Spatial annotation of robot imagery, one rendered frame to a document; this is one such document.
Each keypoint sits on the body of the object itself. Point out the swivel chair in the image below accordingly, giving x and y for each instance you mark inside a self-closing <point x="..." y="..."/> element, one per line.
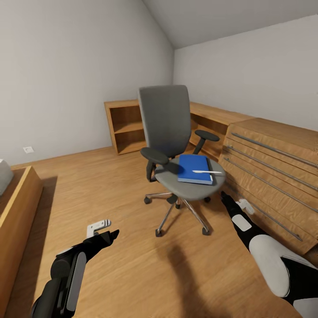
<point x="166" y="117"/>

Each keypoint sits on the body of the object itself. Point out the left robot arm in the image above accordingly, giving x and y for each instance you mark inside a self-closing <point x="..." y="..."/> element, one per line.
<point x="60" y="295"/>

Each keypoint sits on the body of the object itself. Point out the folder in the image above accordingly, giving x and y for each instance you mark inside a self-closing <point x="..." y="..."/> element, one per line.
<point x="188" y="164"/>

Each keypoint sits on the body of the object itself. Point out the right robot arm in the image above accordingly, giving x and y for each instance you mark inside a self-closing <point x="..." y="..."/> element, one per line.
<point x="287" y="275"/>

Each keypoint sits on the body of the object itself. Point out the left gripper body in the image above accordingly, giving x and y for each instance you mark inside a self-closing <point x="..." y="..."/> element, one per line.
<point x="100" y="241"/>

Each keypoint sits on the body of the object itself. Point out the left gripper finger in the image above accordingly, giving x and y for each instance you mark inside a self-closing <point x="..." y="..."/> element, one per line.
<point x="114" y="234"/>

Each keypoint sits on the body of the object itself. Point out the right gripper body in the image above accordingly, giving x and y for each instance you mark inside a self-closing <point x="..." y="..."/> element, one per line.
<point x="230" y="204"/>

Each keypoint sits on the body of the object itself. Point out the cabinet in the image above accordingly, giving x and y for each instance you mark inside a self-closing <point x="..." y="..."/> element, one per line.
<point x="275" y="167"/>

